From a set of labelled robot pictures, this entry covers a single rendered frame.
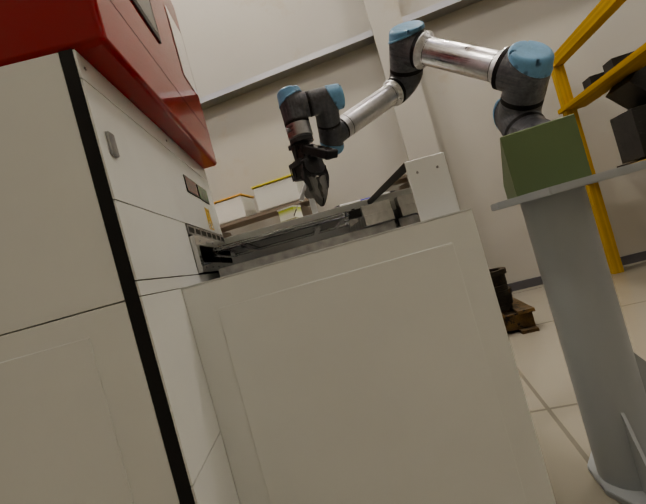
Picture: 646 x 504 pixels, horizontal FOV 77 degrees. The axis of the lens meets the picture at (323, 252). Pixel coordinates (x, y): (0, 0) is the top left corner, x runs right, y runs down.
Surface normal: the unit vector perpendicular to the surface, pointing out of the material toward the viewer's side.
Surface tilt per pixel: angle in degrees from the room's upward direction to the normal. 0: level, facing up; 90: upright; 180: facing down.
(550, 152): 90
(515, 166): 90
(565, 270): 90
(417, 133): 90
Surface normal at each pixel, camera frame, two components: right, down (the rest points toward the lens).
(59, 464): 0.04, -0.03
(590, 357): -0.70, 0.18
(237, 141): -0.22, 0.04
